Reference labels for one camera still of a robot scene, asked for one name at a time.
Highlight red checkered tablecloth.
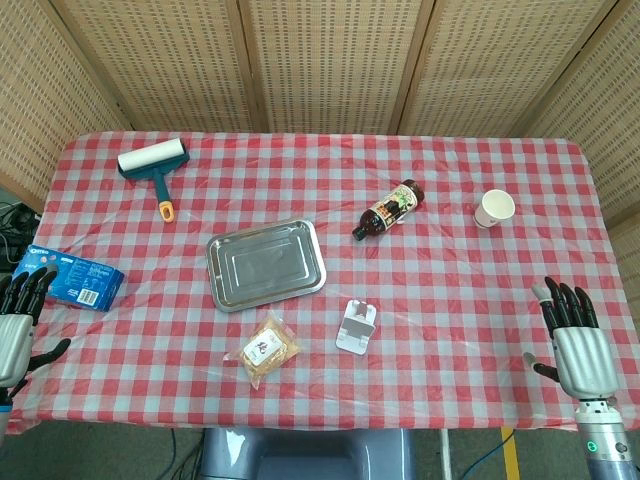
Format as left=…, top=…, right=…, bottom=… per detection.
left=7, top=130, right=636, bottom=435

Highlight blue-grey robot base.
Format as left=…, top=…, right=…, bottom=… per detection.
left=199, top=427, right=417, bottom=480

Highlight black cables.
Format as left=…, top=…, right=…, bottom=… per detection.
left=0, top=199, right=44, bottom=274

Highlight blue cable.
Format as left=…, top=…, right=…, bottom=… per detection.
left=462, top=429, right=516, bottom=480

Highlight woven bamboo folding screen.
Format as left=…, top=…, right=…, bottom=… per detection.
left=0, top=0, right=640, bottom=281

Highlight lint roller with teal handle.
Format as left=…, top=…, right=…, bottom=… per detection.
left=117, top=138, right=191, bottom=224

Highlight white paper cup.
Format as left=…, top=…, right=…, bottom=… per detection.
left=474, top=188, right=517, bottom=230

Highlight dark tea bottle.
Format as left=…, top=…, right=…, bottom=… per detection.
left=351, top=178, right=425, bottom=243

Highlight blue cookie box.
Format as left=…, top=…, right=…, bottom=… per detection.
left=12, top=243, right=126, bottom=313

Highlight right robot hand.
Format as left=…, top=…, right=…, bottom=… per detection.
left=522, top=276, right=621, bottom=400

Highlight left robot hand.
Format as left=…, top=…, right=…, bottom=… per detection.
left=0, top=266, right=72, bottom=400

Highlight snack bag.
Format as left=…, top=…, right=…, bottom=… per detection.
left=223, top=309, right=303, bottom=391

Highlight metal tray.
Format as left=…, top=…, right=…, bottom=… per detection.
left=205, top=217, right=328, bottom=314

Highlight white phone stand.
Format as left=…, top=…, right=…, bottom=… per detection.
left=334, top=298, right=380, bottom=357

